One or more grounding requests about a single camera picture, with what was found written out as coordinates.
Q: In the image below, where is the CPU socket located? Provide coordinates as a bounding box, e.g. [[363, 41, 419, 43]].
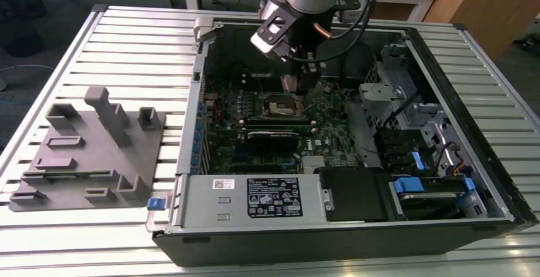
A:
[[262, 92, 304, 120]]

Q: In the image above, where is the blue carrier tab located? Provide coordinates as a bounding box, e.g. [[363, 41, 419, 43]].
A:
[[408, 151, 426, 170]]

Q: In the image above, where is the coloured wire bundle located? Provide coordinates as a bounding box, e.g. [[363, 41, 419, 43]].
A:
[[446, 158, 470, 177]]

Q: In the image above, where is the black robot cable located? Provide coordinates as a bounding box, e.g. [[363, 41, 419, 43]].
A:
[[314, 0, 383, 61]]

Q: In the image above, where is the black PC case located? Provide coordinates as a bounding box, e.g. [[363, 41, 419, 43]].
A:
[[146, 17, 540, 268]]

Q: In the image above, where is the grey case latch handle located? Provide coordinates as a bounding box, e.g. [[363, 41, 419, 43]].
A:
[[192, 17, 224, 42]]

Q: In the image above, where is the hard disk blue carrier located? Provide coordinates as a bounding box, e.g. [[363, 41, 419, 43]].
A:
[[392, 175, 478, 219]]

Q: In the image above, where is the black graphics card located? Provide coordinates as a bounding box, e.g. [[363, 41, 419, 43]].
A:
[[247, 130, 302, 161]]

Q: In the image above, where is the black plastic bay shroud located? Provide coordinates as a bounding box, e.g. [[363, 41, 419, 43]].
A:
[[314, 166, 406, 223]]

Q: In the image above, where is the wooden cabinet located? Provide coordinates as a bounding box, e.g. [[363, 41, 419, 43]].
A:
[[424, 0, 540, 65]]

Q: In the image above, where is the black drive cable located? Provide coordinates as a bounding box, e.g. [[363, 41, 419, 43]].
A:
[[383, 89, 422, 131]]

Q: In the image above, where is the grey parts rack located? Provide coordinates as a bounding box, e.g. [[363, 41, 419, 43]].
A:
[[7, 86, 168, 212]]

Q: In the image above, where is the grey power supply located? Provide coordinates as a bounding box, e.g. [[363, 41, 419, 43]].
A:
[[179, 173, 330, 227]]

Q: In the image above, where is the silver metal drive cage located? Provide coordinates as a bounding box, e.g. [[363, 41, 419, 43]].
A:
[[358, 44, 448, 176]]

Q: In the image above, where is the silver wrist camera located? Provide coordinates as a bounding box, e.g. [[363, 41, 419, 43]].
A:
[[250, 14, 296, 63]]

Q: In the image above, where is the silver chipset heatsink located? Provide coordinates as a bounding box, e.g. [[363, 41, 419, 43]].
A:
[[303, 155, 328, 168]]

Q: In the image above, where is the black plastic bracket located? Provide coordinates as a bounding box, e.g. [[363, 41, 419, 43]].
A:
[[374, 128, 431, 167]]

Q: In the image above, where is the black office chair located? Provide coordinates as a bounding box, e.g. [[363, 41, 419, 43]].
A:
[[0, 0, 47, 58]]

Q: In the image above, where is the green motherboard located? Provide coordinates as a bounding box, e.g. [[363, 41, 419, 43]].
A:
[[204, 77, 368, 175]]

